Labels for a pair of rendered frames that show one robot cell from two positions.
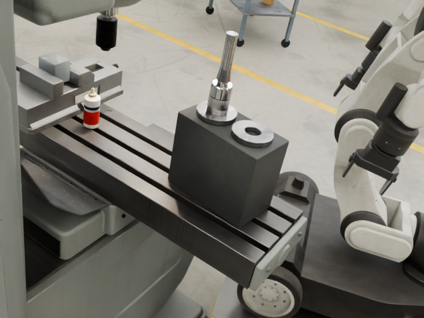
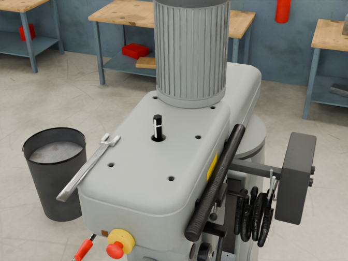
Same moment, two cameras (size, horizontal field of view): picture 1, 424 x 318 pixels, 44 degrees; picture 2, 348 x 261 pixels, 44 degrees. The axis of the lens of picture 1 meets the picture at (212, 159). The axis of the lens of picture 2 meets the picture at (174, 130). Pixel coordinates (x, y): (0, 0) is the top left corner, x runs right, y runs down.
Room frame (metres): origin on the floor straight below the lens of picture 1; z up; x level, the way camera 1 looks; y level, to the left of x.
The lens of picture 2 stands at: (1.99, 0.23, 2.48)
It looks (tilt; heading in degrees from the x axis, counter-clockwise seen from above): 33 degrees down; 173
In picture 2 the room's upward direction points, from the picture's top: 1 degrees counter-clockwise
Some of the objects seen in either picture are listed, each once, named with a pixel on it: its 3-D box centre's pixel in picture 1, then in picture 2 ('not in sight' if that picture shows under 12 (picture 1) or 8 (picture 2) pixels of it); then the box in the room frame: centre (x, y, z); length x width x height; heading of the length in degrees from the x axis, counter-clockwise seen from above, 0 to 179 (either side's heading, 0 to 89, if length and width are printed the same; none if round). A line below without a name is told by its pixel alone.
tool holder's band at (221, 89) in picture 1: (221, 85); not in sight; (1.00, 0.01, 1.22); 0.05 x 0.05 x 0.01
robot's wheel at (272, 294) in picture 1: (269, 292); not in sight; (1.13, -0.26, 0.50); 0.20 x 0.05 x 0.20; 81
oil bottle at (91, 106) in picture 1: (91, 106); not in sight; (1.15, 0.33, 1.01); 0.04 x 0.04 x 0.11
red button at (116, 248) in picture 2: not in sight; (116, 249); (1.35, 0.18, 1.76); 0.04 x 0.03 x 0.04; 62
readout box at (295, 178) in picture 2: not in sight; (297, 177); (1.02, 0.73, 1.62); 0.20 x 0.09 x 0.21; 152
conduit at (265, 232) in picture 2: not in sight; (247, 213); (0.98, 0.60, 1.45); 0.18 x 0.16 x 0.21; 152
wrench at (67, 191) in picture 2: not in sight; (89, 164); (1.21, 0.13, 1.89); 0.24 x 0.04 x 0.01; 153
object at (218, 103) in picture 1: (219, 99); not in sight; (1.00, 0.01, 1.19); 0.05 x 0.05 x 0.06
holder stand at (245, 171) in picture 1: (226, 158); not in sight; (0.97, -0.03, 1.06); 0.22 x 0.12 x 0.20; 56
